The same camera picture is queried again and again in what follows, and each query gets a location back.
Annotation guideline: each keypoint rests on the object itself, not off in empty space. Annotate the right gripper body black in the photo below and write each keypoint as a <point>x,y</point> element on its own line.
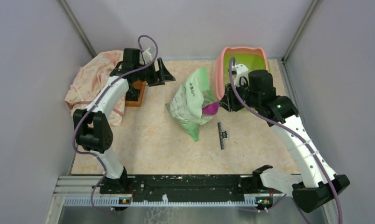
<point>251,99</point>

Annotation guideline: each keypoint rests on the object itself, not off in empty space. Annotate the green cat litter bag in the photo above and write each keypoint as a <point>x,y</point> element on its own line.
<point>186,107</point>

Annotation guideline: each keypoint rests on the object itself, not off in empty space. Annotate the magenta plastic litter scoop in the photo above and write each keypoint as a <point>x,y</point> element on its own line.
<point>211,109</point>

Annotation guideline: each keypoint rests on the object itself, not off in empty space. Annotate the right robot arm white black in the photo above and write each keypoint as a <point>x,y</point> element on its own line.
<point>317,183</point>

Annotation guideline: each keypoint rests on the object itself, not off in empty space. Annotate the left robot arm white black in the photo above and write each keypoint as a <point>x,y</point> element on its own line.
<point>92,129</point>

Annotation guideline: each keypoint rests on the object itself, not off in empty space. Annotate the pink patterned crumpled cloth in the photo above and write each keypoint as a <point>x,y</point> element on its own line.
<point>91,79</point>

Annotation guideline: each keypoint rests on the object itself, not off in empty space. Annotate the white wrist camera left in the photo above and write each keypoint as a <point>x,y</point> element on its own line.
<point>148,55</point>

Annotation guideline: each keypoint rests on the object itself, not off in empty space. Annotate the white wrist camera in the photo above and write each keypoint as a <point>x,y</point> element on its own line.
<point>240,75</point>
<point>148,55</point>

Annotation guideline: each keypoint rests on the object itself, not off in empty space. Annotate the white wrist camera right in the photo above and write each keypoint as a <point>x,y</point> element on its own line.
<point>240,75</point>

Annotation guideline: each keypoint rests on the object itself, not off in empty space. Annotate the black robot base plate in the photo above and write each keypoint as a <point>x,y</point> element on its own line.
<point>184,188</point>

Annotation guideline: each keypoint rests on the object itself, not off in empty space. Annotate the white slotted cable duct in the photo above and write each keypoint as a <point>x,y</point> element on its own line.
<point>115,201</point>

